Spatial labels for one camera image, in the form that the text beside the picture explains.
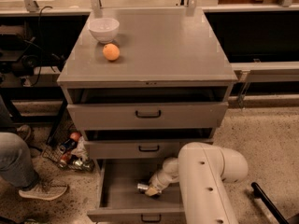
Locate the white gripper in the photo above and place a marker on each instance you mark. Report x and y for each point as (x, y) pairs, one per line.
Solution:
(158, 180)

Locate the silver redbull can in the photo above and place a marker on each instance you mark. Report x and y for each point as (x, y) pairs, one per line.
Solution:
(142, 188)

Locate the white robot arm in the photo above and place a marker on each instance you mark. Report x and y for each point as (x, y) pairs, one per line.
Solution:
(201, 171)

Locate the grey bottom drawer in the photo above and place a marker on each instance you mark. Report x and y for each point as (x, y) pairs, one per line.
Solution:
(120, 200)

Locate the grey drawer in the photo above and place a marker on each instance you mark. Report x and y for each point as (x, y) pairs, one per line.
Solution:
(138, 144)
(146, 108)
(120, 200)

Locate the grey middle drawer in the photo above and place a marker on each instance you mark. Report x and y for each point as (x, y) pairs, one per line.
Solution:
(138, 144)

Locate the grey top drawer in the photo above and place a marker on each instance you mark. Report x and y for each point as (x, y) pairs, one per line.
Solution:
(146, 108)

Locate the grey drawer cabinet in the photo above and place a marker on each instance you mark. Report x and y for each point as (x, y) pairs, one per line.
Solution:
(160, 48)

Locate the beige sneaker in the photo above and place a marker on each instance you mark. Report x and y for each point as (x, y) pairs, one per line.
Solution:
(45, 190)

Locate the black chair leg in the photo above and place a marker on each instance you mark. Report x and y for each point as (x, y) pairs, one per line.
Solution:
(260, 194)

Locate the person leg in jeans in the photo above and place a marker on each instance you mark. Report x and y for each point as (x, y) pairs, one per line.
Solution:
(15, 159)

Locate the orange fruit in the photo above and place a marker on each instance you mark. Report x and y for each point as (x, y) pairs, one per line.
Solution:
(111, 52)

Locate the white ceramic bowl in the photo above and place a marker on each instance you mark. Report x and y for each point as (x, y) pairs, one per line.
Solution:
(104, 30)

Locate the wire basket with items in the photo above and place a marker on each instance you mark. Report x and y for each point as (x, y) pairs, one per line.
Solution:
(71, 154)

